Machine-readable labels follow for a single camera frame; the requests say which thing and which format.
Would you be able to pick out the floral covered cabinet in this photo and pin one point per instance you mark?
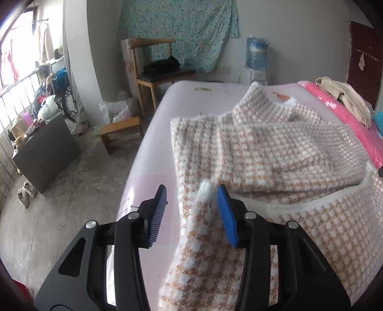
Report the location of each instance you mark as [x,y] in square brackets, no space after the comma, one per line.
[130,59]

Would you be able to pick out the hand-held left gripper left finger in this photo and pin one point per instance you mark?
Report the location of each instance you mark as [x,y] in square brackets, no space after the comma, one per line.
[157,215]

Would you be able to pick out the beige garment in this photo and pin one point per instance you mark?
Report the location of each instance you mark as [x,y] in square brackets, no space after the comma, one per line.
[350,98]

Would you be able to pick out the small beige hanging cloth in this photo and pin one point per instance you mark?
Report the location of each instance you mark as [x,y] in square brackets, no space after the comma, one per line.
[361,62]

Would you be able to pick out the hanging pale clothes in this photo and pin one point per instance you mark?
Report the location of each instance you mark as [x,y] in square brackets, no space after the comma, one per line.
[45,42]

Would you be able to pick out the teal floral hanging cloth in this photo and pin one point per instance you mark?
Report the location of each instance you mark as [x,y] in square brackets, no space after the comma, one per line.
[185,30]

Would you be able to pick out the white wall socket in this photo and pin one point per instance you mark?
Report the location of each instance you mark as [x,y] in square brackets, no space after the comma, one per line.
[223,70]

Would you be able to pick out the white plastic bags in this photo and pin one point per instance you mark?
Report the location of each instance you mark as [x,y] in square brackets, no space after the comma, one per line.
[115,110]

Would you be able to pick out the black bag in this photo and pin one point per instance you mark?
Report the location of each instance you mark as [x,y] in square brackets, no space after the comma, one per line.
[161,65]

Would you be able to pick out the blue water bottle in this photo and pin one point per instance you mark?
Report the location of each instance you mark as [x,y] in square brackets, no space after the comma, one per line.
[256,53]

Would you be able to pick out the beige shoe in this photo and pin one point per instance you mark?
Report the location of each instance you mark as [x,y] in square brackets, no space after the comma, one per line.
[23,198]
[30,189]

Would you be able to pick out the wooden chair with dark seat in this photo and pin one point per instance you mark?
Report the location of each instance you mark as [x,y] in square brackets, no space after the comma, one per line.
[161,78]

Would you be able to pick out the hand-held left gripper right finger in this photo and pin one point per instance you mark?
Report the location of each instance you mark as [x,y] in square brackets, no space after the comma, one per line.
[227,215]

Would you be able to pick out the white water dispenser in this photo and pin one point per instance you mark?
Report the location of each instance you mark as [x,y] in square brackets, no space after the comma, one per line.
[258,78]

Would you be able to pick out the metal railing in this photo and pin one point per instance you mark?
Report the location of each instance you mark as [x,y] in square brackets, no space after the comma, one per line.
[21,81]

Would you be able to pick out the dark red door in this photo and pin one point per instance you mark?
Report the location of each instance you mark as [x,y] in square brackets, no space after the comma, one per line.
[368,86]

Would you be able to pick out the wheelchair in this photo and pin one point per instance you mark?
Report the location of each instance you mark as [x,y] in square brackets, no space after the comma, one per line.
[67,101]

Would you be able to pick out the pink printed blanket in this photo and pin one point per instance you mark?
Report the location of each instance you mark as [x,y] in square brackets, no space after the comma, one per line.
[344,119]

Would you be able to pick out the dark board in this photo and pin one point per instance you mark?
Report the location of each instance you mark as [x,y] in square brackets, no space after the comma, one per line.
[45,155]

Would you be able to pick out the small wooden stool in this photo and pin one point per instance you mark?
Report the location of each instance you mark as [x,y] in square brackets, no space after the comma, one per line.
[119,125]

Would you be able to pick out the beige white houndstooth coat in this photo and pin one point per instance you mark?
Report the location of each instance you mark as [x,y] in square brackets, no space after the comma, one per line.
[269,149]

